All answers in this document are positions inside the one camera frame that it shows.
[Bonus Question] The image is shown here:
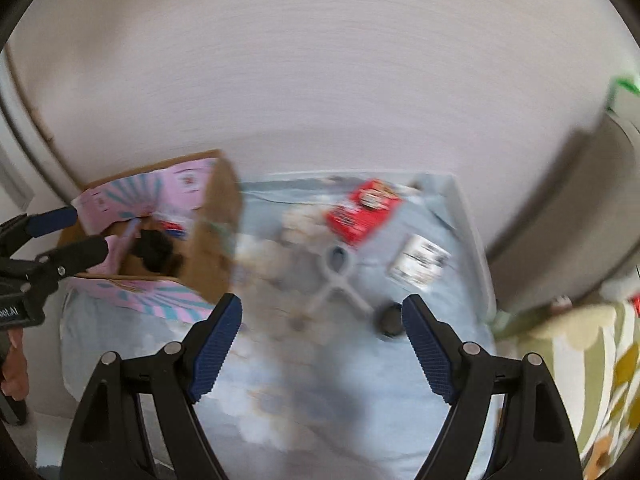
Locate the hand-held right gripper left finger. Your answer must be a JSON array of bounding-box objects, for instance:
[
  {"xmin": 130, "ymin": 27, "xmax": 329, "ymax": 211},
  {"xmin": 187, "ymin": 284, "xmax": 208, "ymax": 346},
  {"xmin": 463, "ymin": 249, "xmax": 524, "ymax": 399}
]
[{"xmin": 59, "ymin": 292, "xmax": 244, "ymax": 480}]

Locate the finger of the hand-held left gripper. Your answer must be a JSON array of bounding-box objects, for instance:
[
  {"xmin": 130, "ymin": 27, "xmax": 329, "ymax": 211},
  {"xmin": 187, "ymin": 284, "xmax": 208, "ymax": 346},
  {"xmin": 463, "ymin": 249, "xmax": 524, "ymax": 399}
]
[
  {"xmin": 25, "ymin": 206, "xmax": 79, "ymax": 238},
  {"xmin": 35, "ymin": 236, "xmax": 110, "ymax": 280}
]

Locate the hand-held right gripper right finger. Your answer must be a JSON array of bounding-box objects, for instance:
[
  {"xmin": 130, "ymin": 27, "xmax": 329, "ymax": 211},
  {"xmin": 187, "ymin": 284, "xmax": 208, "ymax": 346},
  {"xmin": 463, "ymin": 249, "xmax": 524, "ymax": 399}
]
[{"xmin": 401, "ymin": 294, "xmax": 583, "ymax": 480}]

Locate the black scrunchie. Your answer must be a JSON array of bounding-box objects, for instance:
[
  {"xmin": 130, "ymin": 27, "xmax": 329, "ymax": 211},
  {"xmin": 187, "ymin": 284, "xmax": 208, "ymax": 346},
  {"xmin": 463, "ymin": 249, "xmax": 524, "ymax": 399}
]
[{"xmin": 131, "ymin": 228, "xmax": 183, "ymax": 277}]

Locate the pink teal cardboard box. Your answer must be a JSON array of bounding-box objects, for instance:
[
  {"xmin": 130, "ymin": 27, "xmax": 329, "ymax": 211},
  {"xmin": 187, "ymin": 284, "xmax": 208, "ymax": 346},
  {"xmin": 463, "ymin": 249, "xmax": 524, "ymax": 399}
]
[{"xmin": 57, "ymin": 149, "xmax": 244, "ymax": 323}]

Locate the white tripod stand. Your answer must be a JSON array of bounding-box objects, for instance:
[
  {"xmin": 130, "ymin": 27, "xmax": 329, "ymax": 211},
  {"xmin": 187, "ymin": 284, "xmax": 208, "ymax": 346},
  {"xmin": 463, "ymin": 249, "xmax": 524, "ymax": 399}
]
[{"xmin": 305, "ymin": 246, "xmax": 373, "ymax": 318}]

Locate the person's left hand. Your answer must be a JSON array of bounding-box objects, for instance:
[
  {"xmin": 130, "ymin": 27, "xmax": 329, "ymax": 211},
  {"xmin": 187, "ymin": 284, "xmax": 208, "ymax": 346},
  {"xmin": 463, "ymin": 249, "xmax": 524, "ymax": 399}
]
[{"xmin": 0, "ymin": 332, "xmax": 29, "ymax": 403}]

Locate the white wardrobe door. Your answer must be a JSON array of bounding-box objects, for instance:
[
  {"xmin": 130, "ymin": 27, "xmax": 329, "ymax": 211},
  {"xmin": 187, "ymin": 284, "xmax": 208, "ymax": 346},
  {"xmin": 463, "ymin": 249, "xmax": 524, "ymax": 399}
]
[{"xmin": 0, "ymin": 105, "xmax": 68, "ymax": 226}]

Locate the small dark round jar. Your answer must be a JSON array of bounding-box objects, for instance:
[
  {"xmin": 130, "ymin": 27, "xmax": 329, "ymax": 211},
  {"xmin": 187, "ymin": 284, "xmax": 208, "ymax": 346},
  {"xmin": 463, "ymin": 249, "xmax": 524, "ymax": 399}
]
[{"xmin": 375, "ymin": 304, "xmax": 407, "ymax": 338}]

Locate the blue floral cloth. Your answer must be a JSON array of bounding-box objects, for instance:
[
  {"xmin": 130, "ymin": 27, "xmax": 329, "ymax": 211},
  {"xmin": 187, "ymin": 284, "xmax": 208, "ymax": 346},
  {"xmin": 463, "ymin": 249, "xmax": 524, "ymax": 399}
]
[{"xmin": 60, "ymin": 172, "xmax": 498, "ymax": 480}]

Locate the white black printed carton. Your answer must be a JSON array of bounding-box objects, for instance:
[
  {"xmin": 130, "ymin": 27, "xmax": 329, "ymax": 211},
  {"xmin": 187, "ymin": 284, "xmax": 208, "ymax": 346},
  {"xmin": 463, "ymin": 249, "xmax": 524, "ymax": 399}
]
[{"xmin": 389, "ymin": 233, "xmax": 449, "ymax": 288}]

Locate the red printed carton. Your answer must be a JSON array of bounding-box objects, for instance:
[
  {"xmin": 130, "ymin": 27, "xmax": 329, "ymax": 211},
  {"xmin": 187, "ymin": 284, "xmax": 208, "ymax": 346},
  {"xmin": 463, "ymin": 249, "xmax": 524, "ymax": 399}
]
[{"xmin": 325, "ymin": 179, "xmax": 403, "ymax": 247}]

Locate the green yellow floral blanket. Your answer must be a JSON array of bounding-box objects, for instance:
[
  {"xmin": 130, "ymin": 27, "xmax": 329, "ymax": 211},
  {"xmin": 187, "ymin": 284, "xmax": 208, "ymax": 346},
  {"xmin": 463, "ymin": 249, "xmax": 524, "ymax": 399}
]
[{"xmin": 492, "ymin": 300, "xmax": 640, "ymax": 480}]

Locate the grey cushion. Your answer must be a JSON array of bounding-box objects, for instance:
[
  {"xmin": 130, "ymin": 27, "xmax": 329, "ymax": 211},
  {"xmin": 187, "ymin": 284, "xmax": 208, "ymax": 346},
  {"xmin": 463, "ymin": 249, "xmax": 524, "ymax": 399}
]
[{"xmin": 487, "ymin": 112, "xmax": 640, "ymax": 313}]

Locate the white plush toy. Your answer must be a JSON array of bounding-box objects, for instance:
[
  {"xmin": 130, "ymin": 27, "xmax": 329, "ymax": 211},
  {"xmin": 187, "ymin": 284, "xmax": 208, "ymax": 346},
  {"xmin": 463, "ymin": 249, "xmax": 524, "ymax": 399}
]
[{"xmin": 600, "ymin": 272, "xmax": 640, "ymax": 303}]

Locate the green tissue pack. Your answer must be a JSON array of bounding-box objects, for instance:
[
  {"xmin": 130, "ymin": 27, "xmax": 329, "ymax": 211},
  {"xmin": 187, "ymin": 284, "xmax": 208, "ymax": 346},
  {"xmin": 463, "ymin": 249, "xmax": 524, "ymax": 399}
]
[{"xmin": 607, "ymin": 75, "xmax": 640, "ymax": 116}]

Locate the white door frame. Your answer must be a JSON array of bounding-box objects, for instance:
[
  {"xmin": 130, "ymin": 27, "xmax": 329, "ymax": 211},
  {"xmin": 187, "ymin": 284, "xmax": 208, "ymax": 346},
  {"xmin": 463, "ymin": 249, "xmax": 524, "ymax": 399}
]
[{"xmin": 0, "ymin": 42, "xmax": 85, "ymax": 201}]

